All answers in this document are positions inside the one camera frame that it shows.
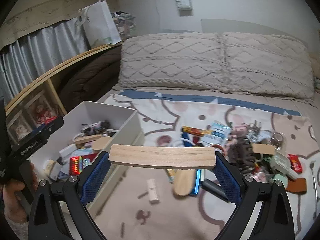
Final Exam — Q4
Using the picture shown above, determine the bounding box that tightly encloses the doll in display box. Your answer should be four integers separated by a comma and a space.
24, 91, 57, 127
7, 114, 32, 144

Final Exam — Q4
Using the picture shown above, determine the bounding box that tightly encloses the white shoe box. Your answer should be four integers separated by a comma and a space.
28, 100, 146, 218

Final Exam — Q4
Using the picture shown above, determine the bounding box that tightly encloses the black rectangular case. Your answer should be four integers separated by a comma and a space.
202, 179, 229, 203

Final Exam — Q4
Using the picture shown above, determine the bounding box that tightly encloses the wooden shelf headboard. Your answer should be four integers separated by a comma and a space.
5, 43, 121, 129

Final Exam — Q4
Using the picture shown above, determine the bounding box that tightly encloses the right beige pillow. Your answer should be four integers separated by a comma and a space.
221, 33, 314, 99

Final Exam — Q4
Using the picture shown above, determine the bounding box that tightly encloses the cartoon print blanket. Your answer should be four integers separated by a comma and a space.
95, 94, 319, 239

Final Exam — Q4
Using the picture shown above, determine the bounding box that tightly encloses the brown blanket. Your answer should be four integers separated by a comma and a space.
52, 46, 121, 112

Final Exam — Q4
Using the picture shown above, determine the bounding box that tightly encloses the brown leather strap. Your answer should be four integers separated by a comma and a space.
285, 177, 308, 194

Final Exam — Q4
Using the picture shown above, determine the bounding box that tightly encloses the blue rectangular case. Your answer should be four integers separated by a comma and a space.
189, 169, 201, 196

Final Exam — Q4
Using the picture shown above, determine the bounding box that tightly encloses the sage green plastic tray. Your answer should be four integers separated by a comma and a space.
270, 152, 298, 180

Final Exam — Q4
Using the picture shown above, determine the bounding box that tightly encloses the white cable loop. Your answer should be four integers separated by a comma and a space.
163, 132, 201, 148

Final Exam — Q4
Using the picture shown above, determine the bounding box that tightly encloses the oval wooden block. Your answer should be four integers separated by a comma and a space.
172, 170, 196, 197

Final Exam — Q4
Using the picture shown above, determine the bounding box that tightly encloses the dark washi tape roll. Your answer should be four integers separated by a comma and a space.
270, 132, 284, 147

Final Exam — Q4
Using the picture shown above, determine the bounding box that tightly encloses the small wooden cube stamp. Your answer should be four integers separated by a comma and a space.
146, 179, 159, 204

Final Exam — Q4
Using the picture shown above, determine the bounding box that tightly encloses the red snack packet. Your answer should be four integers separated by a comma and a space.
288, 154, 303, 174

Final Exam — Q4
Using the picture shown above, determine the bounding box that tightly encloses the white paper shopping bag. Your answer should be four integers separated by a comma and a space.
79, 0, 121, 48

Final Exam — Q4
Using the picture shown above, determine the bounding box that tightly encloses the grey curtain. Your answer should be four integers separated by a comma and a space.
1, 17, 90, 103

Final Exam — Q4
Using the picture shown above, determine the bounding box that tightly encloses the person left hand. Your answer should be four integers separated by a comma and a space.
2, 162, 38, 224

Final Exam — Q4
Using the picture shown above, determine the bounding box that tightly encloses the long metal fork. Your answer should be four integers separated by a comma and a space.
309, 161, 319, 220

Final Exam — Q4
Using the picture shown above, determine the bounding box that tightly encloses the long wooden block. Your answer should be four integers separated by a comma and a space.
108, 144, 216, 170

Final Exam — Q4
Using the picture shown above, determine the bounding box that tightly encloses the flat wooden piece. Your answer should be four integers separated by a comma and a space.
252, 143, 276, 155

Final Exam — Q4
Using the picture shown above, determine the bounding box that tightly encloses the beige pillow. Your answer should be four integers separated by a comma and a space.
221, 33, 314, 99
117, 33, 231, 91

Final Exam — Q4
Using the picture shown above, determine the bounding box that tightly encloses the left beige pillow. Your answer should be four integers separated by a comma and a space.
117, 33, 231, 91

